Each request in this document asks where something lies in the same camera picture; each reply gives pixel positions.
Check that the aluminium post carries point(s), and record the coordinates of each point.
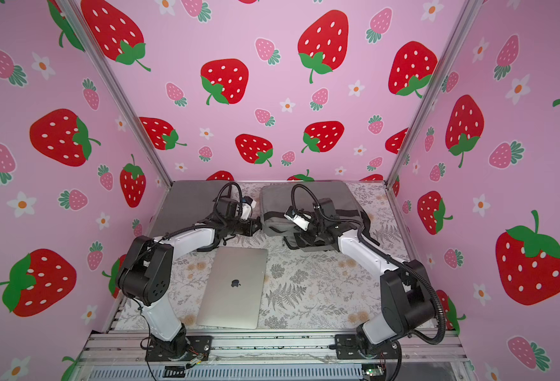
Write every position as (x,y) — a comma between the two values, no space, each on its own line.
(451,50)
(82,31)

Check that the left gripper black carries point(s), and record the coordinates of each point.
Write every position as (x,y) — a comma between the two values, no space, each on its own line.
(250,228)

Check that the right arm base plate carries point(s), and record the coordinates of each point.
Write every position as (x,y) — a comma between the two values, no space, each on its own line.
(355,347)

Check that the silver laptop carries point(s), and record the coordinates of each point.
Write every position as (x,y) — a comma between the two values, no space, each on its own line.
(234,289)

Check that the right rear aluminium post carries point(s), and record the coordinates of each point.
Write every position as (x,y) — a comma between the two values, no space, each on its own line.
(451,50)

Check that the grey zippered laptop sleeve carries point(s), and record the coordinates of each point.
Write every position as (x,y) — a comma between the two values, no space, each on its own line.
(188,203)

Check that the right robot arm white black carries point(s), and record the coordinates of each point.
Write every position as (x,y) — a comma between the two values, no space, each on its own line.
(410,305)

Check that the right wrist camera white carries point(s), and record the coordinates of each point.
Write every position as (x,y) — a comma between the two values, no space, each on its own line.
(300,220)

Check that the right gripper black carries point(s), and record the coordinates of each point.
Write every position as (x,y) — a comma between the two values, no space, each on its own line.
(301,237)

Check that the aluminium frame rail front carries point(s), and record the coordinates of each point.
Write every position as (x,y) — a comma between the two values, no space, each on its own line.
(272,355)

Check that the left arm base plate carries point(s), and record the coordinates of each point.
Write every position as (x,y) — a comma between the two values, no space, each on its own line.
(180,349)

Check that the left rear aluminium post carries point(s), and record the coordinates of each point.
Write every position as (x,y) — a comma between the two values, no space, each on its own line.
(82,31)

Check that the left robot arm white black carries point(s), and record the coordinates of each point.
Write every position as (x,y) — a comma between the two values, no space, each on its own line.
(146,272)

